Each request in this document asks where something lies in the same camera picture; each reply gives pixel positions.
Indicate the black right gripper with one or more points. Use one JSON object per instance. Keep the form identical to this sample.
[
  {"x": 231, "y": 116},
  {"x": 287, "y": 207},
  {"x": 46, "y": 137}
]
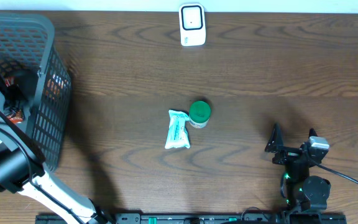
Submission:
[{"x": 276, "y": 144}]

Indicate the green lidded white jar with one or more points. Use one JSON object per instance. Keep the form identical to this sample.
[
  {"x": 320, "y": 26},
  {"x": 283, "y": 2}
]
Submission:
[{"x": 199, "y": 114}]

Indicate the red Top chocolate bar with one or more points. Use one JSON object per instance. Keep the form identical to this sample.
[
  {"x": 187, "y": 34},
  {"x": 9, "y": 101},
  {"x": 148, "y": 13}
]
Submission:
[{"x": 12, "y": 108}]

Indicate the orange small carton box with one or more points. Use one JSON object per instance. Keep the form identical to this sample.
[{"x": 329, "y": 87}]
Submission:
[{"x": 55, "y": 88}]

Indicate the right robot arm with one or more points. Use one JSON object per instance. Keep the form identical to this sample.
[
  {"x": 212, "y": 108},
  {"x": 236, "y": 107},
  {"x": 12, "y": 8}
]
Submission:
[{"x": 305, "y": 193}]

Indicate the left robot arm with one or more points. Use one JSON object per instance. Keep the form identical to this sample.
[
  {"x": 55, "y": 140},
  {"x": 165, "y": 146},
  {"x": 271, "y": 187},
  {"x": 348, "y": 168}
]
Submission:
[{"x": 23, "y": 170}]

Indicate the white barcode scanner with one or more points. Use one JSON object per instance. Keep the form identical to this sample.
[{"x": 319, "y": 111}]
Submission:
[{"x": 192, "y": 25}]

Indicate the grey plastic mesh basket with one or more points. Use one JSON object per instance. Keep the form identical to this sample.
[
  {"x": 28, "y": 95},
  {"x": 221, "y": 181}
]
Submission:
[{"x": 27, "y": 42}]

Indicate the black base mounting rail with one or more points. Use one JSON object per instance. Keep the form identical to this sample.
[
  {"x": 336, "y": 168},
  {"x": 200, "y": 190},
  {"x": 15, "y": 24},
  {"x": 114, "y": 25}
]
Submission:
[{"x": 250, "y": 217}]

